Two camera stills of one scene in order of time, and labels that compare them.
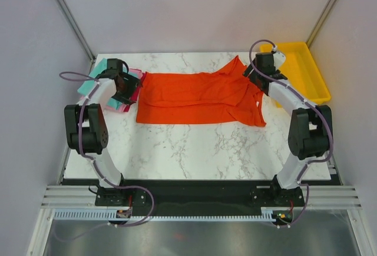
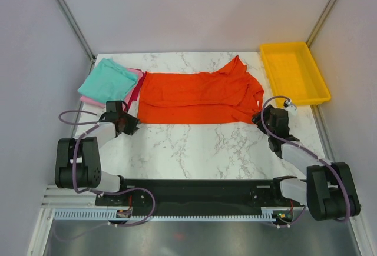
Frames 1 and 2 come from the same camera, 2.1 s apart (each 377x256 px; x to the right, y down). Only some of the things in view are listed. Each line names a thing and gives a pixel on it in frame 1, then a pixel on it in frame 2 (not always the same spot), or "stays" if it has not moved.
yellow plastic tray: (301, 71) stays
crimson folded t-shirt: (136, 94) stays
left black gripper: (133, 80) → (133, 122)
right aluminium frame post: (328, 9) stays
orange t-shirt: (228, 95) stays
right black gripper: (246, 73) → (255, 117)
